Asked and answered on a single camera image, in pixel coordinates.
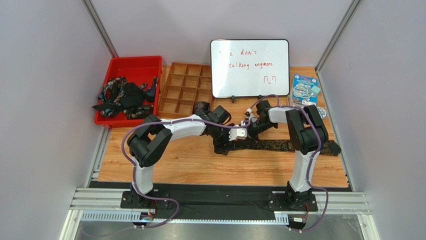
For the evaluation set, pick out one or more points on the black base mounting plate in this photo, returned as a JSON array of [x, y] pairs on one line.
[[214, 202]]

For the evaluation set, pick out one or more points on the red plastic bin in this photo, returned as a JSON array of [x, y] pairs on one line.
[[135, 69]]

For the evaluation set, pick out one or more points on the black plain tie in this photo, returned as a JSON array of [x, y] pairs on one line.
[[119, 96]]

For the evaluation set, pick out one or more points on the white whiteboard with red writing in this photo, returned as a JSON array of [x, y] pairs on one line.
[[249, 67]]

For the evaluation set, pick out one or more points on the blue packaged item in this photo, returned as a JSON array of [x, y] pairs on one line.
[[304, 91]]

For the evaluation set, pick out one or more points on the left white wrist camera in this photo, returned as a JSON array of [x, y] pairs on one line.
[[237, 134]]

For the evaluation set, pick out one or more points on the aluminium frame rail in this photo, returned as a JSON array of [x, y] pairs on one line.
[[109, 212]]

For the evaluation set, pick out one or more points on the blue floral pattern tie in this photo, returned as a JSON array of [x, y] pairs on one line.
[[144, 110]]

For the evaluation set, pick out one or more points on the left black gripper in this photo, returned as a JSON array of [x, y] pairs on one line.
[[223, 141]]

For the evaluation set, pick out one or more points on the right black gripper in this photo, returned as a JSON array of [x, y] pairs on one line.
[[252, 126]]

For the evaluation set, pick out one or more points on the blue round tin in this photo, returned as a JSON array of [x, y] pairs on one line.
[[322, 112]]

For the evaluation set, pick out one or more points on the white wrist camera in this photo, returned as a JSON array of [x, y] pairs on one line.
[[249, 116], [237, 134]]

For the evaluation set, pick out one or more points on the rolled dark tie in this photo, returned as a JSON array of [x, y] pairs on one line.
[[200, 106]]

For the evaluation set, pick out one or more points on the brown compartment tray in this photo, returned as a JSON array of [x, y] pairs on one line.
[[186, 85]]

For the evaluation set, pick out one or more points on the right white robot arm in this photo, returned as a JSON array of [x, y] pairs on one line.
[[307, 134]]

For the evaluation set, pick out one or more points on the black gold key pattern tie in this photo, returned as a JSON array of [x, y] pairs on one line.
[[329, 148]]

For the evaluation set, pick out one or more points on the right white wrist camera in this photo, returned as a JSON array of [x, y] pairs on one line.
[[249, 116]]

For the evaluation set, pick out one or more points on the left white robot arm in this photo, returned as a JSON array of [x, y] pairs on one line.
[[148, 141]]

